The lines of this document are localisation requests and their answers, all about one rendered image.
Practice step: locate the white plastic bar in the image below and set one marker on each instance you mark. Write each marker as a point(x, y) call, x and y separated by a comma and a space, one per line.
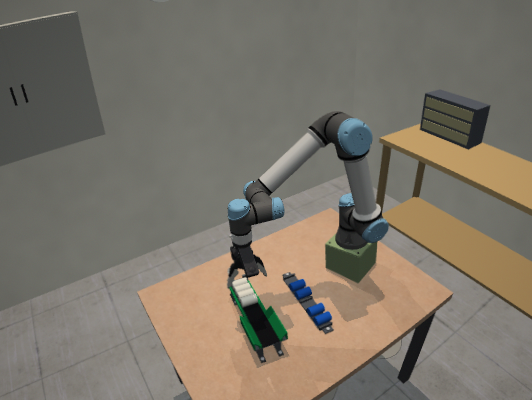
point(242, 287)
point(245, 293)
point(239, 282)
point(248, 300)

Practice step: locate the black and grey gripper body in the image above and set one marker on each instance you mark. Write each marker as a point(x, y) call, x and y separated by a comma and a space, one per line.
point(235, 252)

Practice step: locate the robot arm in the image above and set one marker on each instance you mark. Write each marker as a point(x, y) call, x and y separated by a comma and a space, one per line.
point(350, 137)

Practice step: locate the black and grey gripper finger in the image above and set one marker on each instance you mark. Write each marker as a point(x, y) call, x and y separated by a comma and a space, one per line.
point(260, 265)
point(233, 273)

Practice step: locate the blue plastic bar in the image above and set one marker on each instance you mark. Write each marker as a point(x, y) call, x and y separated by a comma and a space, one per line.
point(316, 309)
point(302, 293)
point(297, 285)
point(322, 318)

